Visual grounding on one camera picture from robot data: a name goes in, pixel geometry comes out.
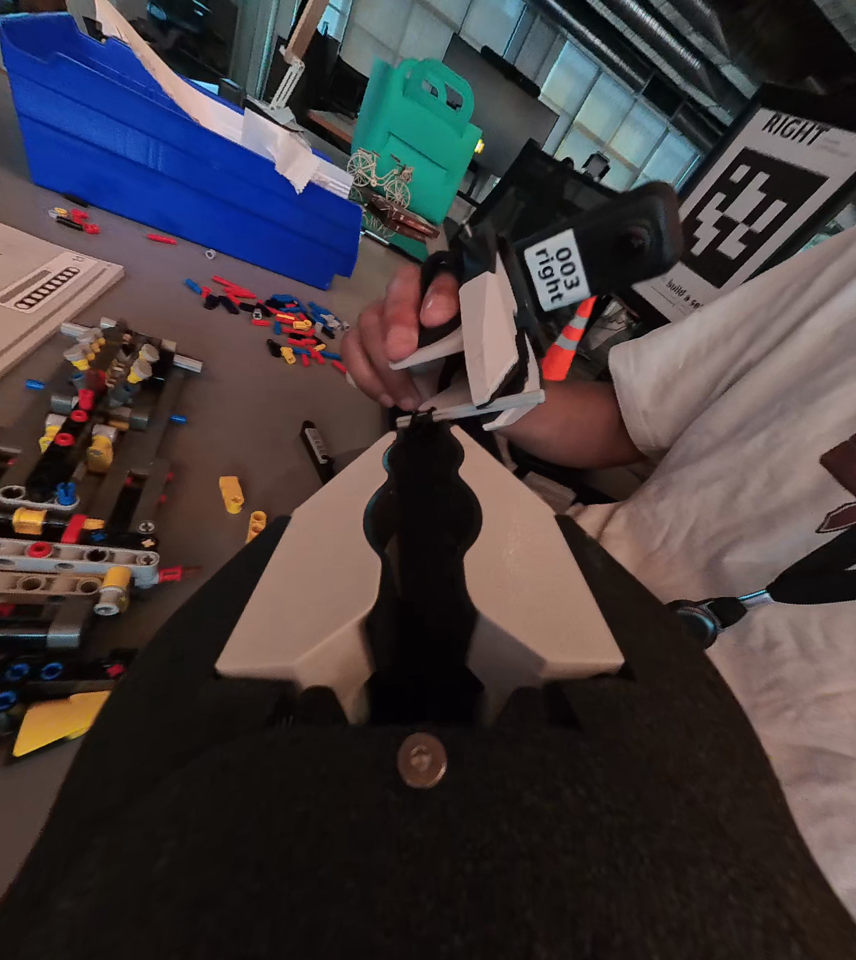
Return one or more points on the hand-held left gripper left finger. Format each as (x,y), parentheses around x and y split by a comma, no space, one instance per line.
(308,600)

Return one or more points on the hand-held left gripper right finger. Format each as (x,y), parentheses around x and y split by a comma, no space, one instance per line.
(540,592)

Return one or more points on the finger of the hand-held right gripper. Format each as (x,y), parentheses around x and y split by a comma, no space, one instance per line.
(491,337)
(503,409)

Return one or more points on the person's right forearm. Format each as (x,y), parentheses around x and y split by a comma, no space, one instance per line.
(570,427)

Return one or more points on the partly built lego car chassis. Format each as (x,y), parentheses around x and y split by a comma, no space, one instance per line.
(60,525)

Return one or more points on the person's right hand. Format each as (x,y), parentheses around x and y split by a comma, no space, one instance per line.
(383,345)

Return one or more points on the orange traffic cone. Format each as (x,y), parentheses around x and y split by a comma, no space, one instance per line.
(566,345)

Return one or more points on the black office chair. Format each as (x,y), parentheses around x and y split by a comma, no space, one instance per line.
(548,195)

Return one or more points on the black framed marker sign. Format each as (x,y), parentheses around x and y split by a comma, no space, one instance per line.
(765,202)

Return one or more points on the brown wooden board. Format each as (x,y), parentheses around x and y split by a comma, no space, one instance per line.
(401,217)

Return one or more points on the black marker pen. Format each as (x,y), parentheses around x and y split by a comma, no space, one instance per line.
(317,450)

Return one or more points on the black badge reel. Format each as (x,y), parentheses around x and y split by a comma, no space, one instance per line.
(705,615)

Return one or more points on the white miniature bicycle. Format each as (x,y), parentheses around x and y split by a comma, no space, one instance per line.
(379,176)

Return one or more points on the scattered red and blue pins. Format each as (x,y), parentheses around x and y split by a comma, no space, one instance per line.
(285,322)

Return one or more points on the teal carrying case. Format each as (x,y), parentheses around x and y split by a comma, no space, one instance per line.
(413,127)

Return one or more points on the crumpled white paper bag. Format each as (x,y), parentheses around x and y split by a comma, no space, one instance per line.
(248,127)

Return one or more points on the wooden clipboard on white stand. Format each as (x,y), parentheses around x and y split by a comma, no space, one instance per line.
(296,67)

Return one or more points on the blue plastic bin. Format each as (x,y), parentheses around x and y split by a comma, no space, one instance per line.
(135,172)

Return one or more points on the open instruction booklet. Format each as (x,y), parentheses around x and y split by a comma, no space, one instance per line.
(8,315)

